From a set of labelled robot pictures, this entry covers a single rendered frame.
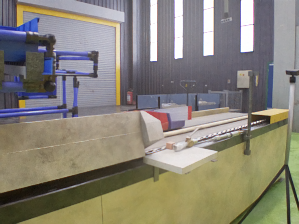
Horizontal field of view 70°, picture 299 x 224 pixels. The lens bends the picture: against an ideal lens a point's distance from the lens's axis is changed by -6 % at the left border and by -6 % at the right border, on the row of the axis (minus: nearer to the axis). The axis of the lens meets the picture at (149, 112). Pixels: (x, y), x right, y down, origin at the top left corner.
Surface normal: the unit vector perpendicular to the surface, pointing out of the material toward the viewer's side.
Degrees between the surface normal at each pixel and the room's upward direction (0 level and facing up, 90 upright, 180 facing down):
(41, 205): 90
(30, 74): 96
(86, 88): 90
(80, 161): 80
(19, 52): 101
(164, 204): 90
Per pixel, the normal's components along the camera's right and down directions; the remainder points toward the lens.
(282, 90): -0.74, 0.07
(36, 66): 0.68, 0.18
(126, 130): 0.67, -0.09
